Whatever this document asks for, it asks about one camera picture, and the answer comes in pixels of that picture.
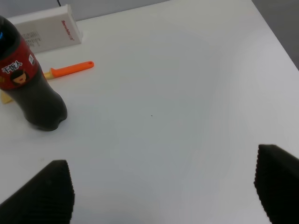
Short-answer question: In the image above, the cola bottle with yellow cap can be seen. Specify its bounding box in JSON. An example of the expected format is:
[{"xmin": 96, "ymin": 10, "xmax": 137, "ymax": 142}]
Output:
[{"xmin": 0, "ymin": 17, "xmax": 67, "ymax": 131}]

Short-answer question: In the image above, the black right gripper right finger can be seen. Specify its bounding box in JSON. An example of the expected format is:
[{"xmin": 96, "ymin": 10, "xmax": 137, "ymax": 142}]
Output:
[{"xmin": 254, "ymin": 144, "xmax": 299, "ymax": 224}]

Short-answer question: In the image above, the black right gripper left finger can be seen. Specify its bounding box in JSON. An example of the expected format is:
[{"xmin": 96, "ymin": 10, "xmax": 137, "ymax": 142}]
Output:
[{"xmin": 0, "ymin": 160, "xmax": 75, "ymax": 224}]

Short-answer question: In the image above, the yellow spatula with orange handle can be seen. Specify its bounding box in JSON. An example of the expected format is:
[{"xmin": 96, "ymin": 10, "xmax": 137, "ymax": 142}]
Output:
[{"xmin": 0, "ymin": 61, "xmax": 94, "ymax": 104}]

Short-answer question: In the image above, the white cardboard box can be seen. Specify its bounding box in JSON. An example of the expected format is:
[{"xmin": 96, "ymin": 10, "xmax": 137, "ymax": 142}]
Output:
[{"xmin": 8, "ymin": 4, "xmax": 83, "ymax": 53}]

